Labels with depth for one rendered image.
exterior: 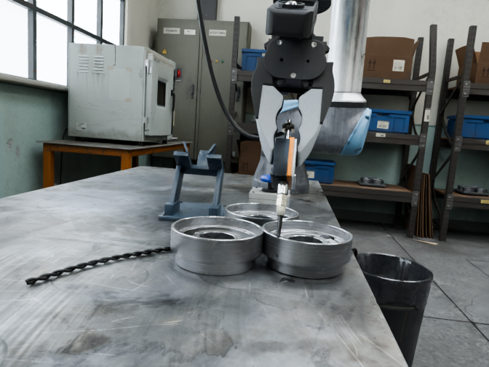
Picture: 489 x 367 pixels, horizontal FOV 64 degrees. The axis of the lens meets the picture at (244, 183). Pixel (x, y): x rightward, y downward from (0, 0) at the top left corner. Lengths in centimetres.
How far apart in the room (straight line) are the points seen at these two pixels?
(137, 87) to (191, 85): 172
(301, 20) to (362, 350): 29
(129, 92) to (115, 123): 23
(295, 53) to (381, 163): 414
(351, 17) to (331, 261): 66
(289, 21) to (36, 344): 34
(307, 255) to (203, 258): 11
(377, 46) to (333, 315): 383
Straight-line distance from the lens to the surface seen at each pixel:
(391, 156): 461
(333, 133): 95
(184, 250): 42
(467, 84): 420
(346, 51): 97
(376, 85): 398
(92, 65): 289
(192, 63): 443
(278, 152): 45
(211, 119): 433
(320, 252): 42
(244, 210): 60
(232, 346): 30
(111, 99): 281
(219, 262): 41
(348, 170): 454
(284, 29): 41
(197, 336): 31
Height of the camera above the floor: 96
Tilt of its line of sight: 8 degrees down
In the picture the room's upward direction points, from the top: 4 degrees clockwise
